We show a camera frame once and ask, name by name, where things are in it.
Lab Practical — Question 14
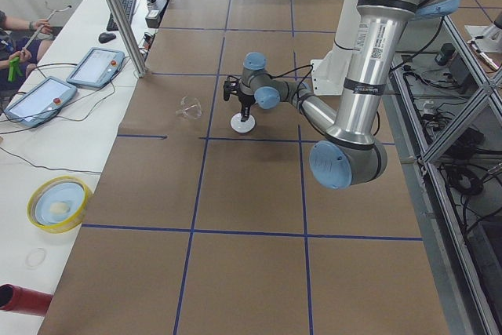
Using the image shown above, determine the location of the aluminium side frame rail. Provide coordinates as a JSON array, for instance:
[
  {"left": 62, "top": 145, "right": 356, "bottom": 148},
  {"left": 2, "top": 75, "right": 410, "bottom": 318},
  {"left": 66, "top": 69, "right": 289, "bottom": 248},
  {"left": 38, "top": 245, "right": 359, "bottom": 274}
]
[{"left": 384, "top": 9, "right": 501, "bottom": 334}]

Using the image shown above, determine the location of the yellow tape roll with bowl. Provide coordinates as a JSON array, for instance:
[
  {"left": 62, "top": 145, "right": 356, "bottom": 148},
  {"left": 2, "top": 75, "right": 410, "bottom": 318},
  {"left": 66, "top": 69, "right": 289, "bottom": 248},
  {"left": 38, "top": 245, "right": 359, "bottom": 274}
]
[{"left": 27, "top": 176, "right": 93, "bottom": 234}]

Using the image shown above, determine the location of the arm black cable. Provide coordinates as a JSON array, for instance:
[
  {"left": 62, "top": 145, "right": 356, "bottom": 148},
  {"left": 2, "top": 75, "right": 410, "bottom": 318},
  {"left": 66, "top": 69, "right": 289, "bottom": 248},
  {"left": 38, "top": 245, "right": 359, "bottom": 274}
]
[{"left": 270, "top": 63, "right": 315, "bottom": 95}]

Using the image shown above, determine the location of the seated person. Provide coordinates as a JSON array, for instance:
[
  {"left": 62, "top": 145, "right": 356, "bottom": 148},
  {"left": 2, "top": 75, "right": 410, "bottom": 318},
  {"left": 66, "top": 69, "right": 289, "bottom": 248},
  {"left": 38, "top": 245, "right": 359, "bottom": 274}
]
[{"left": 1, "top": 11, "right": 53, "bottom": 91}]

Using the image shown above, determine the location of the black computer mouse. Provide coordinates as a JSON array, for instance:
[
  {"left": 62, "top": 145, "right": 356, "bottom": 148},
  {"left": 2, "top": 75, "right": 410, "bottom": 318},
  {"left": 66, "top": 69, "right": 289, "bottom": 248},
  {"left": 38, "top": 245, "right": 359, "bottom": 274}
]
[{"left": 98, "top": 32, "right": 117, "bottom": 44}]

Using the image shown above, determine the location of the far blue teach pendant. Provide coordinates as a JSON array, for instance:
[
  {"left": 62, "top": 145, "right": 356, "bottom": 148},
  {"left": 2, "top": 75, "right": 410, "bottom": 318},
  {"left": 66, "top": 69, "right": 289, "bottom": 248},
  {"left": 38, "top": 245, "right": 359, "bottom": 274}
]
[{"left": 66, "top": 47, "right": 125, "bottom": 89}]

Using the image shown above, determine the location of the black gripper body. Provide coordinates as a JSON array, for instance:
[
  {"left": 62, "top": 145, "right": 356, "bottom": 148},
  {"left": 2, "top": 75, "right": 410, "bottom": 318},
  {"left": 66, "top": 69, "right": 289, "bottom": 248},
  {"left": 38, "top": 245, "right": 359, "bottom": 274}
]
[{"left": 238, "top": 93, "right": 255, "bottom": 111}]

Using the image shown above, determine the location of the blue teach pendant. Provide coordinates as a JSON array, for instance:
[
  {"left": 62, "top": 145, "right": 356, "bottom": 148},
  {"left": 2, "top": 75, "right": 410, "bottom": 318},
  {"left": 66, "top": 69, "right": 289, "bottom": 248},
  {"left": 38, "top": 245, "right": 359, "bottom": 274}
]
[
  {"left": 4, "top": 76, "right": 77, "bottom": 127},
  {"left": 66, "top": 47, "right": 125, "bottom": 89}
]

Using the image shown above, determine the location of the clear glass funnel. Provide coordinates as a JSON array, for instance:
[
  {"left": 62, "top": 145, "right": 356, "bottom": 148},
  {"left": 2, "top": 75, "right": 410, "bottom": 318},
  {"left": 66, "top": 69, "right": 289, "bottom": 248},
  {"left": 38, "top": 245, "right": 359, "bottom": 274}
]
[{"left": 176, "top": 96, "right": 202, "bottom": 119}]

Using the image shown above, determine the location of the aluminium frame post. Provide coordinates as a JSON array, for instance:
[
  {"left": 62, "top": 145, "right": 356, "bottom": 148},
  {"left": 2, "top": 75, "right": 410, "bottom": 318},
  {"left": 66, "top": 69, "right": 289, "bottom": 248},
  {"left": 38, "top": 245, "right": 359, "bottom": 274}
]
[{"left": 106, "top": 0, "right": 147, "bottom": 78}]

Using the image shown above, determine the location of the near blue teach pendant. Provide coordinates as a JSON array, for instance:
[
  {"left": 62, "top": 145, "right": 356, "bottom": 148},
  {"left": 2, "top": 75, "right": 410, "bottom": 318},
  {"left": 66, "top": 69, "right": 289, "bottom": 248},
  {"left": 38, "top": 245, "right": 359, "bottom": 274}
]
[{"left": 4, "top": 76, "right": 77, "bottom": 127}]

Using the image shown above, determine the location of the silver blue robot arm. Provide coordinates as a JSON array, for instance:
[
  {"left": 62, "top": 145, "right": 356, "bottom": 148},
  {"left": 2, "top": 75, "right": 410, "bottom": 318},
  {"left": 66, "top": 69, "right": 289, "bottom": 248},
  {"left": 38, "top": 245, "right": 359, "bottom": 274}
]
[{"left": 224, "top": 0, "right": 460, "bottom": 189}]

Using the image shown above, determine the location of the white round mug lid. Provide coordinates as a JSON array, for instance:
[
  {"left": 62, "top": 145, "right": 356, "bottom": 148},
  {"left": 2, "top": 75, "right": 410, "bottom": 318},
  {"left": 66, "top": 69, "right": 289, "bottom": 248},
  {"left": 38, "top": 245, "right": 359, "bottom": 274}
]
[{"left": 230, "top": 113, "right": 256, "bottom": 134}]

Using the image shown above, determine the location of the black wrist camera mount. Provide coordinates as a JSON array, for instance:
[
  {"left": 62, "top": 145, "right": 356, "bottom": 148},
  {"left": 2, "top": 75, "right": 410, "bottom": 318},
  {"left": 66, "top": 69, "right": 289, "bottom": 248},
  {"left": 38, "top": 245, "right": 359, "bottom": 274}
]
[{"left": 223, "top": 75, "right": 240, "bottom": 101}]

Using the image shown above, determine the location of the red cylinder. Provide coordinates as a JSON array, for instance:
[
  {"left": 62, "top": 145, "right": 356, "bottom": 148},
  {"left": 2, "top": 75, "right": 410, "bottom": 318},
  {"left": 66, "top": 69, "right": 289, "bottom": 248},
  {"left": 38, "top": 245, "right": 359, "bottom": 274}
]
[{"left": 1, "top": 284, "right": 53, "bottom": 316}]

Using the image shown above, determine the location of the black keyboard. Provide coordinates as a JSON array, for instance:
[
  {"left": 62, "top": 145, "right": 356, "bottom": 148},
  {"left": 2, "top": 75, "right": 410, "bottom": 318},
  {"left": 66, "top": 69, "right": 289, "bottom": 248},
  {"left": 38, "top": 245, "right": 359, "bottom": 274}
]
[{"left": 106, "top": 0, "right": 136, "bottom": 31}]

